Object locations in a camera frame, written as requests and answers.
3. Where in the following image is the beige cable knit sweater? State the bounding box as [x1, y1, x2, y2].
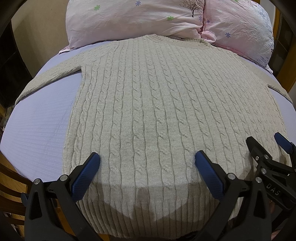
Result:
[16, 35, 291, 239]

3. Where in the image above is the wooden headboard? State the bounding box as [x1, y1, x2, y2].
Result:
[257, 1, 295, 92]

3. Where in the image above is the lavender bed sheet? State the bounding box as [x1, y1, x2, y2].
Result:
[1, 41, 295, 182]

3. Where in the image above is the pink floral pillow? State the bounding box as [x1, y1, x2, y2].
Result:
[201, 1, 274, 68]

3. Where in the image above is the pink tree print pillow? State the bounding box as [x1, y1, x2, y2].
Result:
[62, 0, 205, 52]

